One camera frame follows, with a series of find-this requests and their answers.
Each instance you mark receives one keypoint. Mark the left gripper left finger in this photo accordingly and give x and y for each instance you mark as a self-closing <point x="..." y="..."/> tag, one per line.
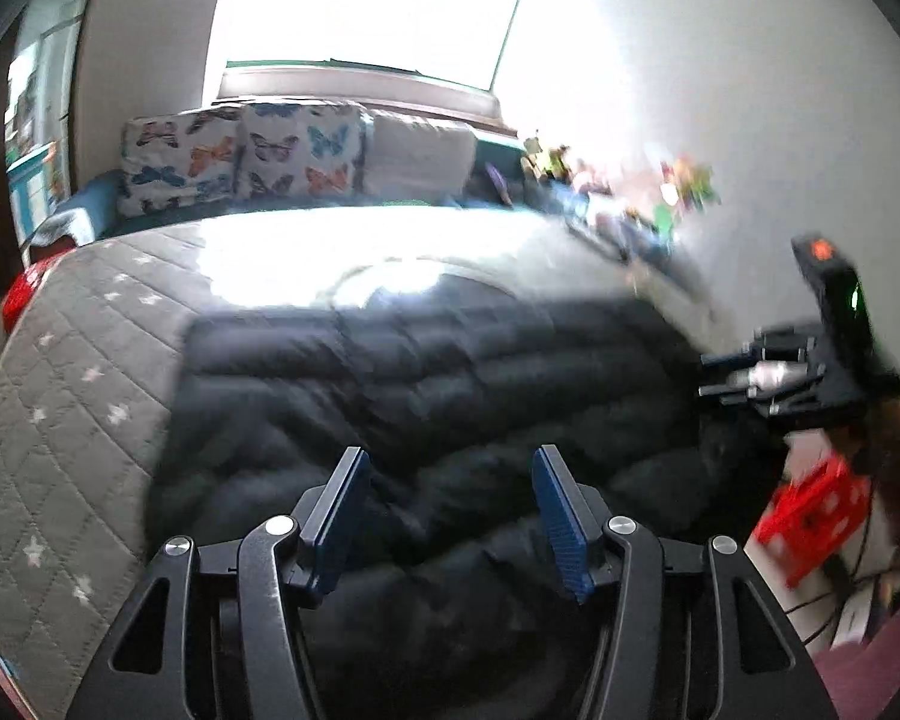
<point x="215" y="630"/>

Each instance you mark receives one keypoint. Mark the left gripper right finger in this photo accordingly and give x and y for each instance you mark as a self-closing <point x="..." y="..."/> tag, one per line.
<point x="686" y="630"/>

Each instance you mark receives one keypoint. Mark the black puffer down jacket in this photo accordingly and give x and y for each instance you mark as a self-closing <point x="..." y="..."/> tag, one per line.
<point x="450" y="605"/>

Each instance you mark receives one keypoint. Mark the pink sleeved right forearm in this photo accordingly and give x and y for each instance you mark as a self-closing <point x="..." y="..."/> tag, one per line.
<point x="863" y="679"/>

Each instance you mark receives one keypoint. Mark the red plastic stool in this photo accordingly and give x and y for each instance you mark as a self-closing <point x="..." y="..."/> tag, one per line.
<point x="810" y="518"/>
<point x="24" y="288"/>

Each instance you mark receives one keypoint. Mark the colourful pinwheel toy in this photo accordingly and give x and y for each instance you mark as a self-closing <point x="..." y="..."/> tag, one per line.
<point x="685" y="188"/>

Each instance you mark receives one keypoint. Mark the grey star quilted mattress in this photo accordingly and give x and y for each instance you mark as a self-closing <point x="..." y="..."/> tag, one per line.
<point x="86" y="378"/>

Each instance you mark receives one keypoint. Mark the purple folded umbrella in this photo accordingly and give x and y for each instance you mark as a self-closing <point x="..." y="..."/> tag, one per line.
<point x="500" y="184"/>

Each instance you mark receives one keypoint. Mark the white plain pillow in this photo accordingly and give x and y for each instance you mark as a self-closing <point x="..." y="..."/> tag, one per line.
<point x="415" y="158"/>

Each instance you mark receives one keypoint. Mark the blue bed sheet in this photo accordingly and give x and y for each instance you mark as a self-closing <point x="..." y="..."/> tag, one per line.
<point x="88" y="216"/>

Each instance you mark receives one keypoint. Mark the left butterfly pillow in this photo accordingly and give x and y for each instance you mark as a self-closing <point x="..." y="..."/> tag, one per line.
<point x="178" y="160"/>

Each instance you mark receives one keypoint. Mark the butterfly pillow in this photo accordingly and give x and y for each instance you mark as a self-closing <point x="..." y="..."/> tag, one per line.
<point x="309" y="149"/>
<point x="178" y="160"/>

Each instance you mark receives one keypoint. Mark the right butterfly pillow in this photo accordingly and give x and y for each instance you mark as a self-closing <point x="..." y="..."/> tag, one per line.
<point x="309" y="149"/>

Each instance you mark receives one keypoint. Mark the green framed window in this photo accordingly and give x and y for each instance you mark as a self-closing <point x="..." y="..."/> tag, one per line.
<point x="456" y="41"/>

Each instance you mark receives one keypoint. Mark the brown door frame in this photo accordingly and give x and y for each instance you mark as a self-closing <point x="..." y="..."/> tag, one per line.
<point x="0" y="127"/>

